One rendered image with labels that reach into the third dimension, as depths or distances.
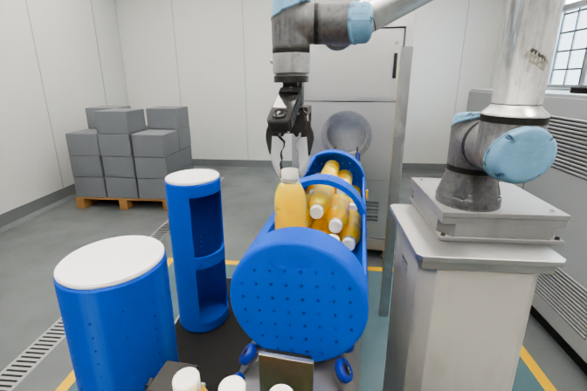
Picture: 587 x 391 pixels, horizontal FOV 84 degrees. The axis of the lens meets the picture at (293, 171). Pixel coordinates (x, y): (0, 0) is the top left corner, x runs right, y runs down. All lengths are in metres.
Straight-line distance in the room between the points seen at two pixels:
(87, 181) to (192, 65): 2.56
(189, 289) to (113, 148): 2.69
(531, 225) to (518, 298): 0.17
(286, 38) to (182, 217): 1.27
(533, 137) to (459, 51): 5.28
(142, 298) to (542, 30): 1.07
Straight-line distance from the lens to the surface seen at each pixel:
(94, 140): 4.45
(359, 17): 0.67
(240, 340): 2.03
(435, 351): 0.99
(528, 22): 0.75
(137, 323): 1.06
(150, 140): 4.08
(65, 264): 1.13
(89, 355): 1.12
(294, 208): 0.69
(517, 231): 0.95
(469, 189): 0.88
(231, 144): 5.89
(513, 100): 0.75
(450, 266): 0.85
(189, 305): 2.02
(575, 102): 2.43
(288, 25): 0.66
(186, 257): 1.86
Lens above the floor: 1.53
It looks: 16 degrees down
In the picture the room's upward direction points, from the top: straight up
